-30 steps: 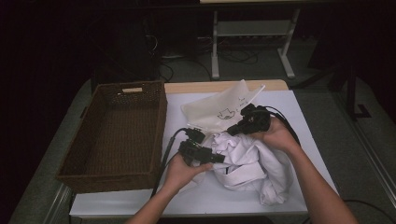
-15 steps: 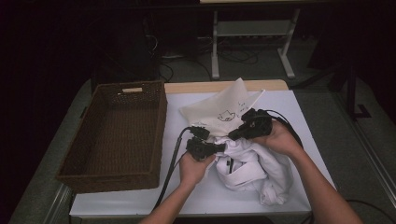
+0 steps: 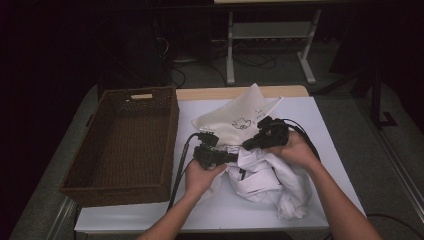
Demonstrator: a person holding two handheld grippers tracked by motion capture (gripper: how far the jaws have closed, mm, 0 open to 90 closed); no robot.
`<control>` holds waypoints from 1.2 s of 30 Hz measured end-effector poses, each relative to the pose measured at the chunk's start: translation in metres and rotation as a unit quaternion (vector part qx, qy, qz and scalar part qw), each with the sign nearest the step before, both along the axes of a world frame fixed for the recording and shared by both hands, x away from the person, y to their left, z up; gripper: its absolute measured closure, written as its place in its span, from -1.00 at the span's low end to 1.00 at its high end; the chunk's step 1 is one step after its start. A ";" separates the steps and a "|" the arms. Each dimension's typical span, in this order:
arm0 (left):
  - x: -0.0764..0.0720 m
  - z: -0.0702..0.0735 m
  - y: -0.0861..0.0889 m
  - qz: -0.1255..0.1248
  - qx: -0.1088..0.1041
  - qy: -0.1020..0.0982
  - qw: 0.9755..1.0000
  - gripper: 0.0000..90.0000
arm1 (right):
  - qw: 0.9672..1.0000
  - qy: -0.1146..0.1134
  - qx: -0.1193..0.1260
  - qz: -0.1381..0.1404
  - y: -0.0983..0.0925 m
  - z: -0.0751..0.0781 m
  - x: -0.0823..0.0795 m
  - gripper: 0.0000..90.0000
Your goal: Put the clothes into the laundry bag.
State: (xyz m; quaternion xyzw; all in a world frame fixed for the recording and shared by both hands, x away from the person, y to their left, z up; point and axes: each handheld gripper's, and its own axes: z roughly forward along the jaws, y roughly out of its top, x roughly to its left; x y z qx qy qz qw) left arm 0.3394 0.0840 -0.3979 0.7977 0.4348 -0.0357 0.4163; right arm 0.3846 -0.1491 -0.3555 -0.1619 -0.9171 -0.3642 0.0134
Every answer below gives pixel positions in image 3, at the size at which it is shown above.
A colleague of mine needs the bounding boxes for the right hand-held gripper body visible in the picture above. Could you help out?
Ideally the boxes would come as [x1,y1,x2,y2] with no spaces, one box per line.
[255,115,291,150]

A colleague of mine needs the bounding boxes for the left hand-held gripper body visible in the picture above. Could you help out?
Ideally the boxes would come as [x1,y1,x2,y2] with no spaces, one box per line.
[192,131,225,170]

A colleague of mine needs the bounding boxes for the white garment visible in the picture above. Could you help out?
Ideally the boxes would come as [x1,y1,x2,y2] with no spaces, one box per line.
[199,144,313,222]

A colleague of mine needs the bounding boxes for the cream mesh laundry bag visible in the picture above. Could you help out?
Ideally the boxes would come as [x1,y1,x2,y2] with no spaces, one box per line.
[191,83,285,148]

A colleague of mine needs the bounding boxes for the brown wicker basket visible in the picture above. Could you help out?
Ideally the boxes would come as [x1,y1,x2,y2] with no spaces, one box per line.
[59,85,180,208]

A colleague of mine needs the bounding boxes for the person's left hand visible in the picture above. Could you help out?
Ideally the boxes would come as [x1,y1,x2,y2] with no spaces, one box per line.
[183,159,228,202]

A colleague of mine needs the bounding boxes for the person's right hand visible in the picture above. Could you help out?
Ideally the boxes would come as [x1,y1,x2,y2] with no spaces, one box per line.
[265,129,322,172]

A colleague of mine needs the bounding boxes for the white table mat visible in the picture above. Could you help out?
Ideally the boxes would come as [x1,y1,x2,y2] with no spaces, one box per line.
[74,96,367,234]

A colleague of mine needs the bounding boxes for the dark metal stand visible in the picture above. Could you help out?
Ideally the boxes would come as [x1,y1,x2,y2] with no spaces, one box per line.
[362,66,400,130]

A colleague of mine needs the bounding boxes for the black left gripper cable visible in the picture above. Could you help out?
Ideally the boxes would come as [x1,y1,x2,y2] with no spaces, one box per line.
[166,132,202,212]

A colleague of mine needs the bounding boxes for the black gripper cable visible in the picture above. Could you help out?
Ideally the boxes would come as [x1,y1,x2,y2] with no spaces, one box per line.
[281,117,424,240]
[166,132,202,212]

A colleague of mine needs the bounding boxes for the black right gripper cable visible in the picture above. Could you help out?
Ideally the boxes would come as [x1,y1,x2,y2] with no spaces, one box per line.
[281,117,424,240]

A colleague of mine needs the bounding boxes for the black floor cables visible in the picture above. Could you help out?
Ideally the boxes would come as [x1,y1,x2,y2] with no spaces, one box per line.
[169,49,278,88]

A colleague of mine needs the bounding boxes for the white metal table frame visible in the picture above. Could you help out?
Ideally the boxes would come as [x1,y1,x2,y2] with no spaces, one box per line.
[225,9,323,86]

